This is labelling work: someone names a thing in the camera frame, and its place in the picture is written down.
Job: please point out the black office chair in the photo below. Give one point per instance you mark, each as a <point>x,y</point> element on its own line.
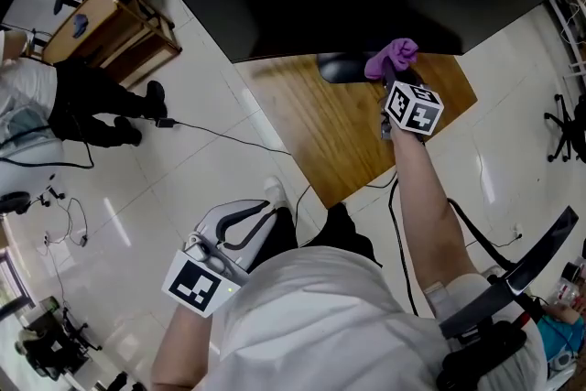
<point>567,128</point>

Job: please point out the blue object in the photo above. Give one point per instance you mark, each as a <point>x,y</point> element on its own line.
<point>81,24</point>

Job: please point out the black pouch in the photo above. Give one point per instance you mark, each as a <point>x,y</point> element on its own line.
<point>480,352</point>

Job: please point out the black curved panel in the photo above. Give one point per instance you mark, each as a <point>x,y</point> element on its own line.
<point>531,263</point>

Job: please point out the person's black trousers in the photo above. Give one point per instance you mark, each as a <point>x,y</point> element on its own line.
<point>339,229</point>

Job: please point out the person's left forearm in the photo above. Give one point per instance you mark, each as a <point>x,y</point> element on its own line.
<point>183,352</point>

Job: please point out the black wheeled stand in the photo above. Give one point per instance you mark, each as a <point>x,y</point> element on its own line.
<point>55,343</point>

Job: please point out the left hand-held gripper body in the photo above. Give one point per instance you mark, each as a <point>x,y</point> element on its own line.
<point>201,284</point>

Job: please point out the purple cloth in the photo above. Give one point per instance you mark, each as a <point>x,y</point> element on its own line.
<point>394,55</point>

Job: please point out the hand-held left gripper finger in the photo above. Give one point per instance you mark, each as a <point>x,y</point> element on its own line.
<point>229,210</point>
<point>256,238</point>

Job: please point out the person's white shoe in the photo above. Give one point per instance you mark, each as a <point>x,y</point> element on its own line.
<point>274,190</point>

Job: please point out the black round stand base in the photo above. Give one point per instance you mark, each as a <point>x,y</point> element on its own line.
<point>64,1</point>

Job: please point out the person's white shirt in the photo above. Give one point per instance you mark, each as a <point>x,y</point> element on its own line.
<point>320,325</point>

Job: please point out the person's right forearm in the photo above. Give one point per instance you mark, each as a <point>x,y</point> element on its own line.
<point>426,206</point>

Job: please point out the wooden shelf unit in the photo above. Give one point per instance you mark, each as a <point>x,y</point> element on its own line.
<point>110,32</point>

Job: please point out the black power adapter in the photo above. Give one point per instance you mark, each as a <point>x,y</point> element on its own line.
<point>165,122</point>

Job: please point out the white power strip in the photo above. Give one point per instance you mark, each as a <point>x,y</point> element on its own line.
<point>64,239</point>

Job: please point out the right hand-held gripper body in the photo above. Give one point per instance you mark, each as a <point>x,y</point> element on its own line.
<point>414,107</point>

